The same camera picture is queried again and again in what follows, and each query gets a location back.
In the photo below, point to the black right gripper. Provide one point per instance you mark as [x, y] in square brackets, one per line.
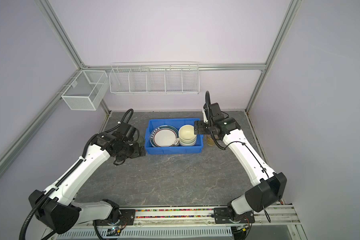
[200, 127]

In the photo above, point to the small white mesh basket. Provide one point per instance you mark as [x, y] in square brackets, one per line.
[87, 90]

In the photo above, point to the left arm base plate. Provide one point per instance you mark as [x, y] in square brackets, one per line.
[123, 217]

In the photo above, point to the aluminium mounting rail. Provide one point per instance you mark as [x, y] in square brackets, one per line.
[156, 223]

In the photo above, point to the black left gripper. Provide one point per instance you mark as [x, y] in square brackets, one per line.
[137, 153]

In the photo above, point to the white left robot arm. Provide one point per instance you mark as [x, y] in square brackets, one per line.
[55, 206]

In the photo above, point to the bowls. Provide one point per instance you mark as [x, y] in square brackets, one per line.
[186, 132]

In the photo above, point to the amber glass cup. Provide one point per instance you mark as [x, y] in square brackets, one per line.
[211, 140]

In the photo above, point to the light green bowl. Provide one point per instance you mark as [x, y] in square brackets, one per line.
[188, 141]

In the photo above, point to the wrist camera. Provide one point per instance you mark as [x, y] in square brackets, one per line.
[126, 131]
[213, 112]

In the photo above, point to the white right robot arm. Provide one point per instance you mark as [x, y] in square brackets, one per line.
[267, 185]

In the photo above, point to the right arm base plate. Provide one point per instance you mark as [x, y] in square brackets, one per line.
[226, 215]

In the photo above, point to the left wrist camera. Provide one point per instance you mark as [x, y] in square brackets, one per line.
[126, 131]

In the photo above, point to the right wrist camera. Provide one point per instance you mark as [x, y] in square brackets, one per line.
[213, 112]

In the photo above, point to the cream white bowl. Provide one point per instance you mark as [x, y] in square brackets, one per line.
[187, 144]

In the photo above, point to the green glass cup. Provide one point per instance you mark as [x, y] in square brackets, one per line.
[141, 140]

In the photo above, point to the long white wire basket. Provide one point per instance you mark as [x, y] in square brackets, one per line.
[154, 78]

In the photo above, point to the green rimmed white plate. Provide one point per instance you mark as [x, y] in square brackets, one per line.
[164, 136]

